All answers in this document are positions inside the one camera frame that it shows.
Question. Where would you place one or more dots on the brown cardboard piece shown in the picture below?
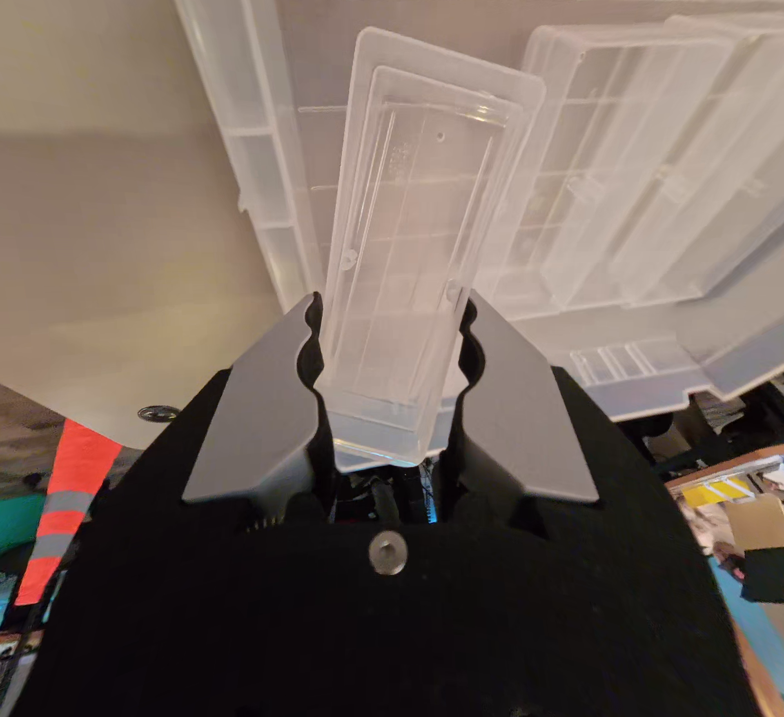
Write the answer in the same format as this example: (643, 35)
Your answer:
(759, 524)

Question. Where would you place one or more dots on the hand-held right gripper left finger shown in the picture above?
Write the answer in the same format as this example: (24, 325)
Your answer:
(257, 423)

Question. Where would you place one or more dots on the teal cushion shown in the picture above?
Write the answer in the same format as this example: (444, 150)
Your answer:
(18, 524)

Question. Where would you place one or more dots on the black round table grommet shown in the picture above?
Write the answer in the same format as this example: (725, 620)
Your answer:
(157, 413)

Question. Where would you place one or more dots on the large translucent storage bin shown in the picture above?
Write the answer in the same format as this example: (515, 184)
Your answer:
(245, 117)

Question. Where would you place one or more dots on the small transparent plastic drawer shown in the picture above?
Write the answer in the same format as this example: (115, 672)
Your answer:
(422, 227)

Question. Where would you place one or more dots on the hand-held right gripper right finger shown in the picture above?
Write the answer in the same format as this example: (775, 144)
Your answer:
(520, 423)

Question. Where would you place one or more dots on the yellow packet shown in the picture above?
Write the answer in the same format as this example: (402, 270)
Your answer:
(710, 492)

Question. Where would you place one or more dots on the large transparent plastic drawer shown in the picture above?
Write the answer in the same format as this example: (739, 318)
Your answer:
(756, 178)
(612, 148)

